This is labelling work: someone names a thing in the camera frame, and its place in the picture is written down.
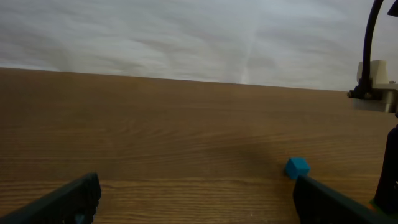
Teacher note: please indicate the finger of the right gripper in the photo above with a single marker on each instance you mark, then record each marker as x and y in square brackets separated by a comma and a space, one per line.
[390, 174]

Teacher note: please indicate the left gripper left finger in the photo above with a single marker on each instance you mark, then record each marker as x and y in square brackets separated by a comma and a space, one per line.
[62, 202]

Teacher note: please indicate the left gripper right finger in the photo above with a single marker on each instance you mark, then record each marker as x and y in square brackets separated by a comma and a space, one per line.
[326, 208]

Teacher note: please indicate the blue cube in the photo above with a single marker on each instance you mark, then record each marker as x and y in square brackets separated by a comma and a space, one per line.
[298, 168]

